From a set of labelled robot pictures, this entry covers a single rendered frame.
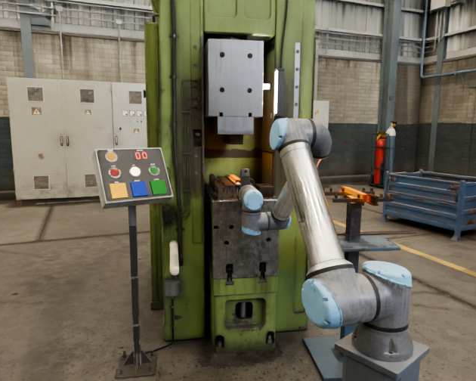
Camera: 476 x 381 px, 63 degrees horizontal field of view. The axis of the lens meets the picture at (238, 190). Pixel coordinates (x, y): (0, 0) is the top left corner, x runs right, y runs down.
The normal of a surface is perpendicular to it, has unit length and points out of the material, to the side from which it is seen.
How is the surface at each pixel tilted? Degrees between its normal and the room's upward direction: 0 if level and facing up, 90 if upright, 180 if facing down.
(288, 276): 90
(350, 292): 55
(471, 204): 90
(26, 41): 90
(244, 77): 90
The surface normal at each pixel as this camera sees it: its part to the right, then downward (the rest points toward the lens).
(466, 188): 0.46, 0.14
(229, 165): 0.17, 0.15
